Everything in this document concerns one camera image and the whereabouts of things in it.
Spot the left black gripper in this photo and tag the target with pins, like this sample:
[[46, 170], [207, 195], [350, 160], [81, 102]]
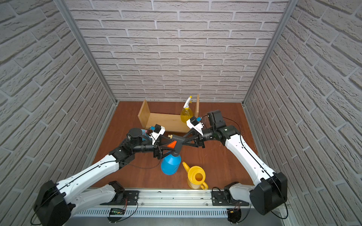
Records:
[[158, 149]]

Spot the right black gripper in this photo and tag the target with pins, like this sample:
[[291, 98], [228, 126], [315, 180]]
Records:
[[193, 141]]

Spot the blue grey pressure sprayer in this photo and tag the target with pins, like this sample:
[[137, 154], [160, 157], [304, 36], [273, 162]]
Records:
[[172, 161]]

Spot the wooden shelf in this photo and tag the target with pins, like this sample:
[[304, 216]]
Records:
[[172, 123]]

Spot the yellow spray bottle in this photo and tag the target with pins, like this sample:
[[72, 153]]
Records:
[[186, 112]]

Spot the light blue pink spray bottle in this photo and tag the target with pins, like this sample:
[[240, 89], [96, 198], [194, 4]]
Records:
[[145, 136]]

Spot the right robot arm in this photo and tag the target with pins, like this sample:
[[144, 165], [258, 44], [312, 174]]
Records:
[[269, 189]]

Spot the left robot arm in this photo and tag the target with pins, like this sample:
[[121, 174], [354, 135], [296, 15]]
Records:
[[57, 202]]

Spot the yellow watering can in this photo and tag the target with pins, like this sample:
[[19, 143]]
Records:
[[196, 177]]

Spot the left green circuit board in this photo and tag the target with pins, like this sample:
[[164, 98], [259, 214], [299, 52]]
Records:
[[117, 211]]

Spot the right round black connector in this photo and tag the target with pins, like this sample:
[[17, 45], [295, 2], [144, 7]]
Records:
[[234, 215]]

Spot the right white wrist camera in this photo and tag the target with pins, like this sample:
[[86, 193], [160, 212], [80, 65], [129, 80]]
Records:
[[196, 124]]

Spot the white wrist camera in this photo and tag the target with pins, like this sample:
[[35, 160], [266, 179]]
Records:
[[196, 124], [156, 131]]

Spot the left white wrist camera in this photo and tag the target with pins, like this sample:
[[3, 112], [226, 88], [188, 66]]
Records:
[[156, 131]]

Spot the aluminium front rail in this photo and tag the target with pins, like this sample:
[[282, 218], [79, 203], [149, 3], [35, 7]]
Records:
[[148, 198]]

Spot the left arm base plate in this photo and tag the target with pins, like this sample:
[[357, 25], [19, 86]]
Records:
[[129, 197]]

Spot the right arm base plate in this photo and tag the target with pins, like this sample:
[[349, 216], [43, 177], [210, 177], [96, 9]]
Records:
[[222, 198]]

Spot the right corner aluminium post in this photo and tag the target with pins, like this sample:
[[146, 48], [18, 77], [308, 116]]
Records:
[[274, 41]]

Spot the corner aluminium post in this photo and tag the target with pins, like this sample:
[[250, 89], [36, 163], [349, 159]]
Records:
[[66, 14], [274, 41]]

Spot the left corner aluminium post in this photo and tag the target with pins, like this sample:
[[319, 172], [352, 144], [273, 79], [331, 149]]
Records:
[[66, 14]]

